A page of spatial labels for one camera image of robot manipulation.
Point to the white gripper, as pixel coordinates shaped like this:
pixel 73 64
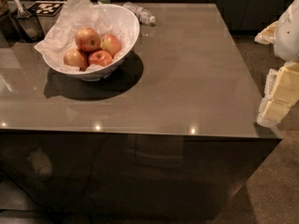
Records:
pixel 288 34

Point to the red-yellow apple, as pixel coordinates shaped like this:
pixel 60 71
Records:
pixel 76 57
pixel 87 39
pixel 110 44

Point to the front middle red apple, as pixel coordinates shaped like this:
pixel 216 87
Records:
pixel 100 57

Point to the white ceramic bowl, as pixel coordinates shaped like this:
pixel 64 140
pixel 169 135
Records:
pixel 124 25

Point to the clear plastic water bottle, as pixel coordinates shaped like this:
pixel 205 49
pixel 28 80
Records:
pixel 142 14

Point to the white crumpled paper liner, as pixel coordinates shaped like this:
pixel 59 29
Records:
pixel 67 25

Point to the black white marker tag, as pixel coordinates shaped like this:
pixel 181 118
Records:
pixel 46 8

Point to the dark square container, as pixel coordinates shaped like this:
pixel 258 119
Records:
pixel 28 25

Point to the white-handled utensil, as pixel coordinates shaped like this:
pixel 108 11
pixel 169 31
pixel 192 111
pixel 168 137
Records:
pixel 22 12

